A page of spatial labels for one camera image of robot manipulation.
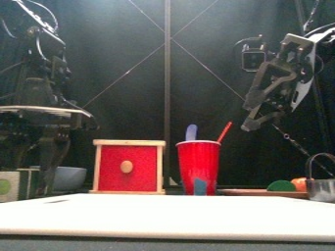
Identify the white green toy sushi roll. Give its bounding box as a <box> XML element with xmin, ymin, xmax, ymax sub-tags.
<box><xmin>0</xmin><ymin>168</ymin><xmax>41</xmax><ymax>203</ymax></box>

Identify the white cutting board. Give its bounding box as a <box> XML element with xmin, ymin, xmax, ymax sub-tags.
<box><xmin>0</xmin><ymin>192</ymin><xmax>335</xmax><ymax>243</ymax></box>

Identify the pale blue bowl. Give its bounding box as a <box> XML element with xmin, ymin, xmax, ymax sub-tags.
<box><xmin>29</xmin><ymin>165</ymin><xmax>88</xmax><ymax>192</ymax></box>

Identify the red straw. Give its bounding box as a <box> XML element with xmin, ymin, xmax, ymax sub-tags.
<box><xmin>216</xmin><ymin>121</ymin><xmax>235</xmax><ymax>144</ymax></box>

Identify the red wooden drawer box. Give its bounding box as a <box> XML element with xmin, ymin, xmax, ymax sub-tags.
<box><xmin>91</xmin><ymin>138</ymin><xmax>168</xmax><ymax>196</ymax></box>

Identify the red plastic cup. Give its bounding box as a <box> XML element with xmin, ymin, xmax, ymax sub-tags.
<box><xmin>173</xmin><ymin>139</ymin><xmax>223</xmax><ymax>196</ymax></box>

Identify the green toy food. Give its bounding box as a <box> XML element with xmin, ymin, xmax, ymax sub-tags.
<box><xmin>265</xmin><ymin>179</ymin><xmax>299</xmax><ymax>192</ymax></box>

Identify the orange toy food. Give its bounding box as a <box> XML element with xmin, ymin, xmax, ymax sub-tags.
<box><xmin>289</xmin><ymin>176</ymin><xmax>313</xmax><ymax>193</ymax></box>

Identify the wooden tray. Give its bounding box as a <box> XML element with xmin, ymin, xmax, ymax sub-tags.
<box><xmin>216</xmin><ymin>188</ymin><xmax>311</xmax><ymax>200</ymax></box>

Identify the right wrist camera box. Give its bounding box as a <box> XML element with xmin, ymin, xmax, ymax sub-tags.
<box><xmin>240</xmin><ymin>48</ymin><xmax>268</xmax><ymax>74</ymax></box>

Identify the blue utensil handle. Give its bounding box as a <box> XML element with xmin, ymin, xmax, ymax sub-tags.
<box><xmin>184</xmin><ymin>124</ymin><xmax>199</xmax><ymax>142</ymax></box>

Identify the vertical metal frame pole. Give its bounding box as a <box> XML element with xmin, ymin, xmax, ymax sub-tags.
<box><xmin>163</xmin><ymin>0</ymin><xmax>172</xmax><ymax>188</ymax></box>

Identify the metal pot with handle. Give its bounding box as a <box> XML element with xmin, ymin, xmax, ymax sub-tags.
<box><xmin>303</xmin><ymin>152</ymin><xmax>335</xmax><ymax>203</ymax></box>

